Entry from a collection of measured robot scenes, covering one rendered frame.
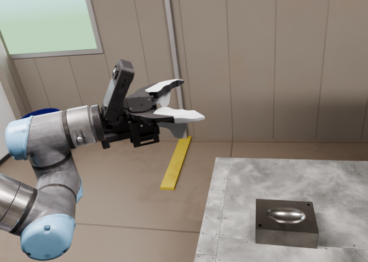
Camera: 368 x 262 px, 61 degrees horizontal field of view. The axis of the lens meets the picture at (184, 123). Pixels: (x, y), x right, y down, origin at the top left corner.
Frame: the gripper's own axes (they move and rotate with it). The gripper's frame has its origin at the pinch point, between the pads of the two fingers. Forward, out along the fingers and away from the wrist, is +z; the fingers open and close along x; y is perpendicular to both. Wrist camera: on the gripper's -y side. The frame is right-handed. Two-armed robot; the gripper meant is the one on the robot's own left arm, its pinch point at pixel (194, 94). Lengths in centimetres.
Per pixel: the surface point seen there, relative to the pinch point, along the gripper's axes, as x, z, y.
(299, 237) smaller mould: 1, 32, 61
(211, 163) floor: -151, 52, 168
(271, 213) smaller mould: -11, 29, 62
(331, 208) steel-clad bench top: -10, 53, 67
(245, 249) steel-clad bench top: -4, 15, 67
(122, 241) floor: -88, -35, 159
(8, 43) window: -293, -114, 73
